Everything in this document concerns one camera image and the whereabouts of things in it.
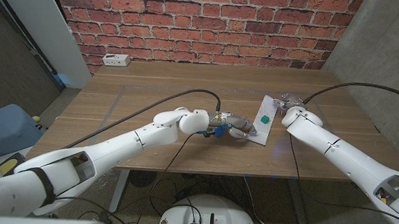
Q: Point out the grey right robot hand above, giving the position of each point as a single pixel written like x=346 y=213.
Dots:
x=290 y=101

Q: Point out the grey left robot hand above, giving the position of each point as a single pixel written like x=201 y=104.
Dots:
x=233 y=122

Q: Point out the white receipt paper strip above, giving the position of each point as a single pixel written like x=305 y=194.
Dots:
x=267 y=107

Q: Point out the small green block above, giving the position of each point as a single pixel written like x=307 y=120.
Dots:
x=264 y=119

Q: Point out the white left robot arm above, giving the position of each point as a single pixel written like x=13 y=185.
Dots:
x=113 y=152

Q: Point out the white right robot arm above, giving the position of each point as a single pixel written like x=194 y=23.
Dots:
x=349 y=159

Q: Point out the blue spiky ball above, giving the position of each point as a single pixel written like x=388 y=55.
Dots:
x=220 y=132

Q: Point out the small yellow-green ball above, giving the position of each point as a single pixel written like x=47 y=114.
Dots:
x=36 y=119

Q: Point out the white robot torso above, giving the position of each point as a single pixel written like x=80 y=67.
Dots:
x=210 y=213

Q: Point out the grey table leg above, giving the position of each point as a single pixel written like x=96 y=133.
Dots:
x=298 y=201

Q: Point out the red brick printed backdrop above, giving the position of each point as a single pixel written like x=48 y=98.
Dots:
x=205 y=22

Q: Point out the white table leg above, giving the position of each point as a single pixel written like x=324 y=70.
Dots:
x=120 y=190

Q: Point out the white power strip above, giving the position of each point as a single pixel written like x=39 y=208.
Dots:
x=116 y=60

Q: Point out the black and yellow pedal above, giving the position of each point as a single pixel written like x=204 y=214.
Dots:
x=9 y=163

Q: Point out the blue plastic bin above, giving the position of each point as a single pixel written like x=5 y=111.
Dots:
x=4 y=131

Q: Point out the white wall panel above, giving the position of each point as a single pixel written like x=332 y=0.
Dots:
x=48 y=30

